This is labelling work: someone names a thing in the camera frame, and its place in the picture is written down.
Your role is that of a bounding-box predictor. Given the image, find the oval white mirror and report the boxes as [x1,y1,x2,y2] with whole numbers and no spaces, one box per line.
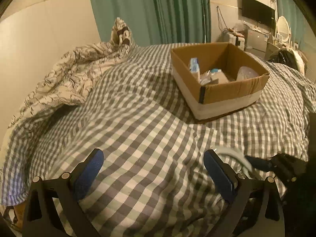
[275,16,292,46]

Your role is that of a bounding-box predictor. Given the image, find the floral print blanket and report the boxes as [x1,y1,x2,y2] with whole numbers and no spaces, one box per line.
[7,41,124,129]

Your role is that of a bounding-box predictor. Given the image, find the hanging wall cables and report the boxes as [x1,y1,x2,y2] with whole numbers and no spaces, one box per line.
[216,5,229,34]

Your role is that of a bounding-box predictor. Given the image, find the clear plastic bag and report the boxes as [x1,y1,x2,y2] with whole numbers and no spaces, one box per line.
[236,66,261,82]

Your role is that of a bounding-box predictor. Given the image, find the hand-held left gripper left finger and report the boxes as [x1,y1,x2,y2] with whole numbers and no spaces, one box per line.
[22,148,104,237]

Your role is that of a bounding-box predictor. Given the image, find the black wall television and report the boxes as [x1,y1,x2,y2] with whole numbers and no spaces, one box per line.
[241,0,276,27]

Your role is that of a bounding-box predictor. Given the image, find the cream dressing table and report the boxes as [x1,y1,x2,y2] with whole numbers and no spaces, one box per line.
[265,41,282,60]

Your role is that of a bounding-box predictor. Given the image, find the thin white pole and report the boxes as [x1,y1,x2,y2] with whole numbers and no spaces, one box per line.
[202,1,208,44]

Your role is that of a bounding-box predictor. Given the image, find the small tan box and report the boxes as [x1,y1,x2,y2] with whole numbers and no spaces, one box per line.
[210,73,229,85]

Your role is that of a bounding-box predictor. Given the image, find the green checked duvet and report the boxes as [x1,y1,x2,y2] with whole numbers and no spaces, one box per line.
[0,41,316,237]

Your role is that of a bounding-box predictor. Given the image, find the wide green curtain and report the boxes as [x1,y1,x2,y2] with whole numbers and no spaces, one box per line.
[85,0,163,48]

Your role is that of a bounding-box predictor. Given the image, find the narrow green curtain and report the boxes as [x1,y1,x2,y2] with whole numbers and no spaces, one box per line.
[274,0,307,48]

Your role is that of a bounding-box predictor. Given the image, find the green corner curtain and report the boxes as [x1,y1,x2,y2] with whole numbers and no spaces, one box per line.
[150,0,212,45]

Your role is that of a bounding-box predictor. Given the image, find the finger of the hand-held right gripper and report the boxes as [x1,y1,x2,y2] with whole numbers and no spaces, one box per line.
[244,155,273,172]

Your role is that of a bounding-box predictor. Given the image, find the cream cloth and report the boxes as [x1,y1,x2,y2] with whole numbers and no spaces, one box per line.
[290,49,307,75]

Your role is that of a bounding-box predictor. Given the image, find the brown cardboard box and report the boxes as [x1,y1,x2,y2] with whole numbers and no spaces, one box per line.
[170,42,271,122]

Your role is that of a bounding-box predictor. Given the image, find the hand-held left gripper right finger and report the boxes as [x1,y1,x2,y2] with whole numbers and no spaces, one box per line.
[203,149,284,237]

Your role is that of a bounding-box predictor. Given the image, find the brown patterned pillow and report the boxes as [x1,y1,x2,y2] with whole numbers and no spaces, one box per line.
[110,17,133,48]

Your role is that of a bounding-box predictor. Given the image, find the blue white tissue packet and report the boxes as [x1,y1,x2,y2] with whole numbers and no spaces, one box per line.
[189,57,202,80]

